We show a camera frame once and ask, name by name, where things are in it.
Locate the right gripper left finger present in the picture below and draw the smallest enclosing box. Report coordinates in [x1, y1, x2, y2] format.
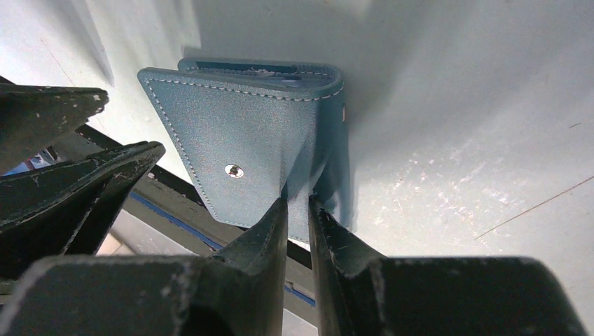
[1, 199, 288, 335]

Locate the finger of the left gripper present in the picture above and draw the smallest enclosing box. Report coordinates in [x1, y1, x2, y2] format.
[1, 141, 165, 279]
[1, 83, 109, 174]

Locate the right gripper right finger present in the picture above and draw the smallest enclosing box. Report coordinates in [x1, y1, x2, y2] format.
[309, 198, 586, 335]

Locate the blue card holder wallet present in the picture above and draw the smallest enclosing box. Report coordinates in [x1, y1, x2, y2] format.
[137, 57, 352, 242]

